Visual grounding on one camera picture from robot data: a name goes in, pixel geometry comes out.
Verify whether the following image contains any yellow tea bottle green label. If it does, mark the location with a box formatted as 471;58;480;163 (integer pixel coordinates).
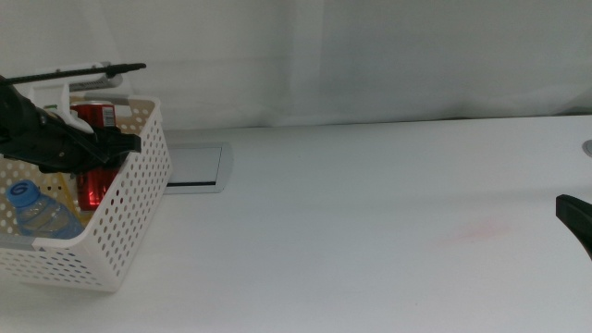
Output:
43;104;84;226

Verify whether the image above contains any red drink can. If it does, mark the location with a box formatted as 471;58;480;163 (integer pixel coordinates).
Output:
69;101;124;213

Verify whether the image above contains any clear water bottle blue cap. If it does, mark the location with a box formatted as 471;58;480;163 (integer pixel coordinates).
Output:
5;179;85;241

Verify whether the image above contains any white perforated plastic basket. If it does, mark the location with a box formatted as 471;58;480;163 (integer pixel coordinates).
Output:
0;94;172;292

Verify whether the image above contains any white cloth backdrop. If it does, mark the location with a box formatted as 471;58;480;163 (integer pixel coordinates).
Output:
0;0;592;135

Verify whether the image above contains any black braided cable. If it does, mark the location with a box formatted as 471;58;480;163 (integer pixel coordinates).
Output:
0;63;147;87

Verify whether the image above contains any silver rectangular table cable hatch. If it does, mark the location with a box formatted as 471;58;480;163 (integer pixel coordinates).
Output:
166;142;235;194

